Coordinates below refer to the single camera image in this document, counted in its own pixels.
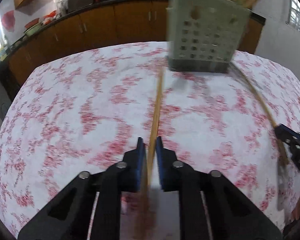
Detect green perforated utensil holder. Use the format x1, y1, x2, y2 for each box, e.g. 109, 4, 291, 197
167, 0, 251, 73

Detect brown lower kitchen cabinets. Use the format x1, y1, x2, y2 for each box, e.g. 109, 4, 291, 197
8, 0, 266, 85

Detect floral red white tablecloth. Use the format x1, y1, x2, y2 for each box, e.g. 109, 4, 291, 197
0, 42, 300, 236

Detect black countertop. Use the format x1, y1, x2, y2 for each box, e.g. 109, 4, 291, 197
0, 0, 267, 63

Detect stacked bowls on counter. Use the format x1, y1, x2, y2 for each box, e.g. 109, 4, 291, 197
24, 18, 42, 37

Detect dark cutting board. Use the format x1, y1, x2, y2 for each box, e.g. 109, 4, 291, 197
67, 0, 94, 13

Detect red plastic bag on wall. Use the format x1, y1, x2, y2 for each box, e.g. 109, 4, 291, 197
1, 10, 15, 33

